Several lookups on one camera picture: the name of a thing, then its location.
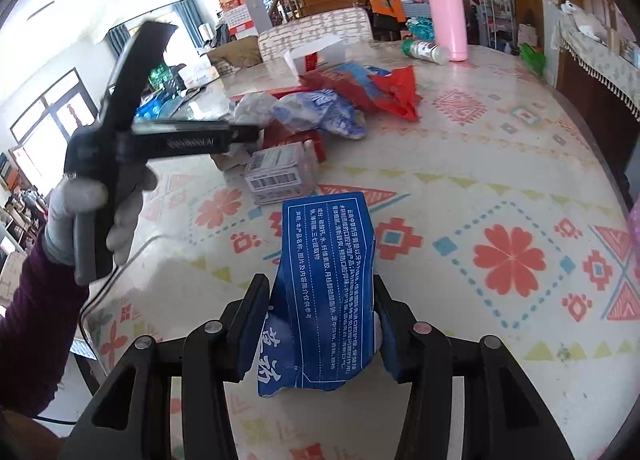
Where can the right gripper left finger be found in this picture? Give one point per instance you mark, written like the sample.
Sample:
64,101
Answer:
129,416

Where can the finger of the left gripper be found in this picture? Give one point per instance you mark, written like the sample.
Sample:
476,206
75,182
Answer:
189,138
143,53

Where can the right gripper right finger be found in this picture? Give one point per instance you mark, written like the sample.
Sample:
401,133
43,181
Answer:
504,415

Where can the blue medicine box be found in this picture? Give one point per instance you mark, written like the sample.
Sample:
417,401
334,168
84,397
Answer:
320,329

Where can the purple sleeved left forearm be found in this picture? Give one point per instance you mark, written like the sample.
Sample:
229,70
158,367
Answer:
37,332

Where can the white gloved left hand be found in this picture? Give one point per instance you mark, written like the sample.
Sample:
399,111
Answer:
81,196

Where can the white barcode box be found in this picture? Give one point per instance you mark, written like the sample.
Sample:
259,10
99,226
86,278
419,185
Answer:
282,173

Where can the blue white crumpled bag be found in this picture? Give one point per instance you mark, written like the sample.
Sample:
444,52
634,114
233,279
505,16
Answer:
323,110

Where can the red white open carton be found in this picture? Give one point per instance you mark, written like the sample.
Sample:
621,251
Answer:
321,53

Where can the patterned chair far side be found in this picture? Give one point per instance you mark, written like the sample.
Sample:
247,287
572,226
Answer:
351,24

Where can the red plastic bag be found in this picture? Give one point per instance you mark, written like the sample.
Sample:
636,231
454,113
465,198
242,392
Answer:
392,92

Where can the green capped spice bottle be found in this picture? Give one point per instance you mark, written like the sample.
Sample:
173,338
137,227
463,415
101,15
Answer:
425,50

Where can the pink thermos bottle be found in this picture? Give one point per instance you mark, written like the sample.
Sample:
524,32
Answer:
448,18

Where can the leaf pattern sideboard cloth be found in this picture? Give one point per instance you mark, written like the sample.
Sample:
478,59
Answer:
618,75

